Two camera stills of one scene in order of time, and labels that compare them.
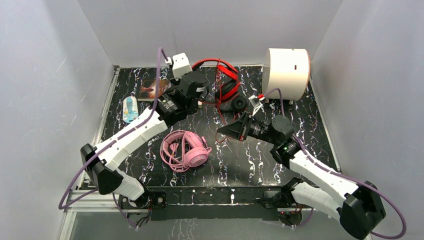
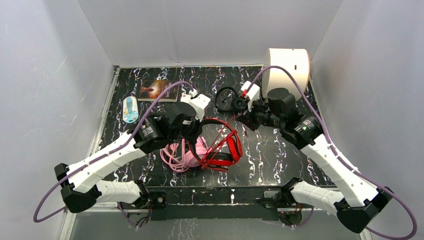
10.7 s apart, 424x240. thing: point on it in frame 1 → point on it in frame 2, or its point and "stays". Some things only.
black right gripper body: (258, 130) → (259, 115)
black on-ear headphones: (238, 104) stays
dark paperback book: (147, 89) stays
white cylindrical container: (288, 69) stays
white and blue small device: (130, 108) stays
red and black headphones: (228, 84) → (219, 161)
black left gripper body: (193, 102) → (191, 133)
